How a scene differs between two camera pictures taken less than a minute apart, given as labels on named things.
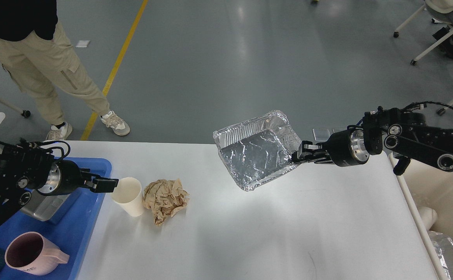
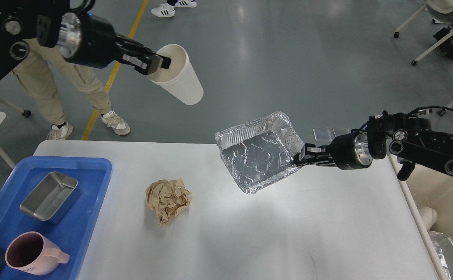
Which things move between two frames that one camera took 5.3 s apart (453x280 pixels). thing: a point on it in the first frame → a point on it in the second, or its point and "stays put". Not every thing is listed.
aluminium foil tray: (258, 150) stays put
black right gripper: (346, 148) stays put
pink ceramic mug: (30, 252) stays put
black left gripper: (64, 176) → (90, 40)
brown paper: (164, 198) stays put
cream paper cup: (128, 196) → (181, 81)
